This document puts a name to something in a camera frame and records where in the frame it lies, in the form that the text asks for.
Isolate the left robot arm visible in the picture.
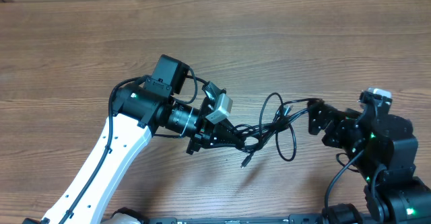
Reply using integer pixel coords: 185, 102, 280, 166
40, 54, 245, 223

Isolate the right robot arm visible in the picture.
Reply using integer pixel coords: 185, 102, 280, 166
307, 87, 430, 223

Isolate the black mounting rail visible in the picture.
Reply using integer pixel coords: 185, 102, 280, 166
100, 203, 371, 224

